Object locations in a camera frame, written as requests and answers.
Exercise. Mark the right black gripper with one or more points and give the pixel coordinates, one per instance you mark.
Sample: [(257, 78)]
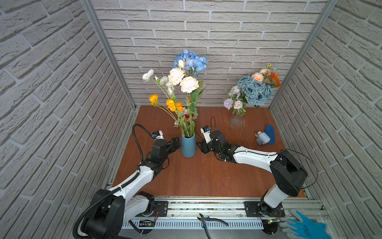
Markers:
[(204, 146)]

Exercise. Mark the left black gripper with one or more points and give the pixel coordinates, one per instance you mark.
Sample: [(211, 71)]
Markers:
[(171, 145)]

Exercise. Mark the teal ceramic vase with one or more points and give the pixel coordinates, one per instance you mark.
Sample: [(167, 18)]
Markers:
[(188, 146)]

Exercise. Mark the orange white small bouquet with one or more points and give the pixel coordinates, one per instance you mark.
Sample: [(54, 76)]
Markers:
[(175, 110)]

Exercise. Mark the clear glass vase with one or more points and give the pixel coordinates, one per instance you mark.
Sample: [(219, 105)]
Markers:
[(236, 119)]

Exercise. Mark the pink white mixed bouquet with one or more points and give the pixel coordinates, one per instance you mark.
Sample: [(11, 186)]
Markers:
[(189, 85)]

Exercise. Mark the white poppy stem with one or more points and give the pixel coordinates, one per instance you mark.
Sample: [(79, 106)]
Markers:
[(163, 83)]

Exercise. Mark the dusty blue rose bouquet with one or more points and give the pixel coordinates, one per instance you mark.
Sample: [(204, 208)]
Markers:
[(255, 93)]

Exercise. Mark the blue hydrangea white bouquet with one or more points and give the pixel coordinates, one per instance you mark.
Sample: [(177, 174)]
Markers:
[(194, 64)]

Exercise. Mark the peach rose stem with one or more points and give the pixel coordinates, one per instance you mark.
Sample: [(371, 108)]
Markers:
[(264, 75)]

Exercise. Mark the orange gerbera stem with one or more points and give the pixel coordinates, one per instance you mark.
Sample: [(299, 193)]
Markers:
[(274, 80)]

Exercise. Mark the white lilac mixed bouquet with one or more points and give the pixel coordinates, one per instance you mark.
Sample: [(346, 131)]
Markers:
[(236, 100)]

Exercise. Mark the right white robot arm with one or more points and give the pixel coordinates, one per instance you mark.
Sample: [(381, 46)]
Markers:
[(288, 173)]

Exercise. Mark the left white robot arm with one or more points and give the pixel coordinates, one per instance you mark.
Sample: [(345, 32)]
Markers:
[(109, 209)]

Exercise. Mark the blue oval object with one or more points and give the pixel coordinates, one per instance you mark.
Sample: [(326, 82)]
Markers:
[(270, 132)]

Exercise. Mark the blue grey work glove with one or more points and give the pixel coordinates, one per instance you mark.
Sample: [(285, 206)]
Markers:
[(303, 228)]

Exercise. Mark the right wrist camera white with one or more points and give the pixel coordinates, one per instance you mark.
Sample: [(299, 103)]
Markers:
[(206, 133)]

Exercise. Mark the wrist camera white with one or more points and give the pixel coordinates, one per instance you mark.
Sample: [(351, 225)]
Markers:
[(157, 134), (206, 133)]

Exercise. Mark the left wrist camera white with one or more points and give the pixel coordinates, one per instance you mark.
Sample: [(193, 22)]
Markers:
[(157, 134)]

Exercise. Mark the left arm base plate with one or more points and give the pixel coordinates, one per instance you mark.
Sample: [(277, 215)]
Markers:
[(156, 209)]

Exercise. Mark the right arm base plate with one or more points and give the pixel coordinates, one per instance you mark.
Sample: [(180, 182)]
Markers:
[(256, 209)]

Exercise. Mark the white slotted cable duct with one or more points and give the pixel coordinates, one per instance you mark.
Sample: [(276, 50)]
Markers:
[(195, 224)]

